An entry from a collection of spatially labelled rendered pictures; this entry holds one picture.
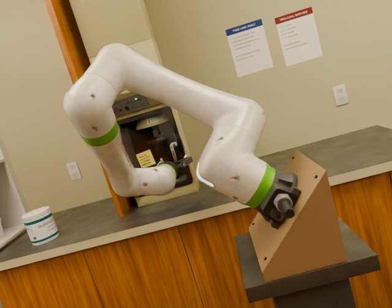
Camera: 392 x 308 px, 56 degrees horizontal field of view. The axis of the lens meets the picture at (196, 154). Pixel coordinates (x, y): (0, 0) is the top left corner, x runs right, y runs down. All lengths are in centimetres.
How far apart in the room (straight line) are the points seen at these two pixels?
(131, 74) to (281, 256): 63
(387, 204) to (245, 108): 89
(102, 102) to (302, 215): 58
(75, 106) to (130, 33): 89
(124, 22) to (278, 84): 94
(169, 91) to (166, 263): 89
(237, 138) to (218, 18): 134
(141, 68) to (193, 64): 115
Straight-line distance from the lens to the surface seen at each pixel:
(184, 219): 159
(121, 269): 177
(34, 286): 197
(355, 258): 98
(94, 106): 101
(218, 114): 103
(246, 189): 95
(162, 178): 132
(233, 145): 96
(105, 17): 188
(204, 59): 221
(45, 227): 192
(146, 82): 107
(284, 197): 91
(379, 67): 238
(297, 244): 92
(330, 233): 93
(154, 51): 181
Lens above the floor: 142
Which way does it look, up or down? 9 degrees down
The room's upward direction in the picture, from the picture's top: 17 degrees counter-clockwise
